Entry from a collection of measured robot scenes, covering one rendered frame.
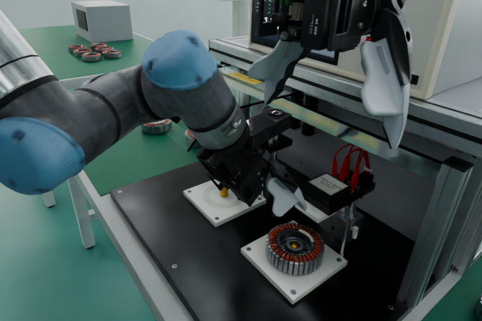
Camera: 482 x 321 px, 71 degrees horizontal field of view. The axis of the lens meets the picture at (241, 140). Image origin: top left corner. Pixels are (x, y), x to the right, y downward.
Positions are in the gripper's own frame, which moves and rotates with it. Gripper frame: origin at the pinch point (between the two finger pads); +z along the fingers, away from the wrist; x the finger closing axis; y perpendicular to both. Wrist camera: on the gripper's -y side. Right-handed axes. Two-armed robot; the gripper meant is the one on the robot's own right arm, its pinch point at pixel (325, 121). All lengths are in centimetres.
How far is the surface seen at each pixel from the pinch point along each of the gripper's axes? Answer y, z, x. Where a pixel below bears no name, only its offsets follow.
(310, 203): -19.5, 26.8, -11.4
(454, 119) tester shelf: -22.6, 4.1, 6.8
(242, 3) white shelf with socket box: -99, 2, -109
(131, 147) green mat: -17, 40, -79
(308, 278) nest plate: -12.3, 36.9, -5.7
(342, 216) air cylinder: -27.7, 32.7, -8.2
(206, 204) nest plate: -13, 37, -35
